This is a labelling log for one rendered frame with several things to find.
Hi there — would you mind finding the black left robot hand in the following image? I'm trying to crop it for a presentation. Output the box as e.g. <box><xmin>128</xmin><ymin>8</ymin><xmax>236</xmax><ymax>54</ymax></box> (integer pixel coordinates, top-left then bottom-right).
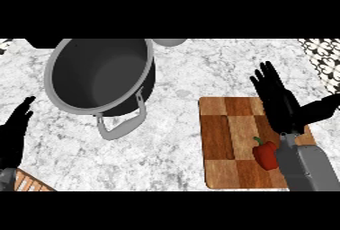
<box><xmin>0</xmin><ymin>95</ymin><xmax>38</xmax><ymax>171</ymax></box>

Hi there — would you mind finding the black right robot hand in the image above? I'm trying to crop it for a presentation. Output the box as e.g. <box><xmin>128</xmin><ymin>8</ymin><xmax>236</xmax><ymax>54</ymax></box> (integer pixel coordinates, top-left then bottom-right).
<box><xmin>249</xmin><ymin>60</ymin><xmax>340</xmax><ymax>136</ymax></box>

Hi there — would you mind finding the wooden checkered cutting board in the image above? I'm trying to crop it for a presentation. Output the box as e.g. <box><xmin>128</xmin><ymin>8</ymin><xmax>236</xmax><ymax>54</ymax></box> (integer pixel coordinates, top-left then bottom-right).
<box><xmin>197</xmin><ymin>96</ymin><xmax>320</xmax><ymax>190</ymax></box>

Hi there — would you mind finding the red bell pepper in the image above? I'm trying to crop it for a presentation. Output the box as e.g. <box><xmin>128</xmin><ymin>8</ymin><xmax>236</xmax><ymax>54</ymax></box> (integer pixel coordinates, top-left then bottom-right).
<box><xmin>252</xmin><ymin>136</ymin><xmax>281</xmax><ymax>172</ymax></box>

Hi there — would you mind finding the dark grey metal pot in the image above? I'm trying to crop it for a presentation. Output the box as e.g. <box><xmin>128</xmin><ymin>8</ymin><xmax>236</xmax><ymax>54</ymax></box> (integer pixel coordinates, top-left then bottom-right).
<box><xmin>43</xmin><ymin>39</ymin><xmax>157</xmax><ymax>141</ymax></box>

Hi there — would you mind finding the black and white patterned mat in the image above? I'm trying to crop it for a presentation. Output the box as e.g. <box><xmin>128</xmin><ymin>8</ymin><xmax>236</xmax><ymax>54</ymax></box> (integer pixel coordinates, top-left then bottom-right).
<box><xmin>296</xmin><ymin>39</ymin><xmax>340</xmax><ymax>94</ymax></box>

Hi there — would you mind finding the orange slatted wooden object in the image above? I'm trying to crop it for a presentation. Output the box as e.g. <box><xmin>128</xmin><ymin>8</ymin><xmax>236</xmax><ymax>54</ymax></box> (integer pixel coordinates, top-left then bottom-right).
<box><xmin>14</xmin><ymin>168</ymin><xmax>60</xmax><ymax>192</ymax></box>

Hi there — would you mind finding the black object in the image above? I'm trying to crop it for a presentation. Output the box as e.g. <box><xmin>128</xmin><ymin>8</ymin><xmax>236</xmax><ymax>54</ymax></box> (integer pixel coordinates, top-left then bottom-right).
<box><xmin>26</xmin><ymin>39</ymin><xmax>64</xmax><ymax>49</ymax></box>

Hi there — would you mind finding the pale grey round object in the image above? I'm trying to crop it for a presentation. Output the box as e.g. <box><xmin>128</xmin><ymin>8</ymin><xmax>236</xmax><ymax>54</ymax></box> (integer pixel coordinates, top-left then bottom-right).
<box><xmin>151</xmin><ymin>39</ymin><xmax>190</xmax><ymax>48</ymax></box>

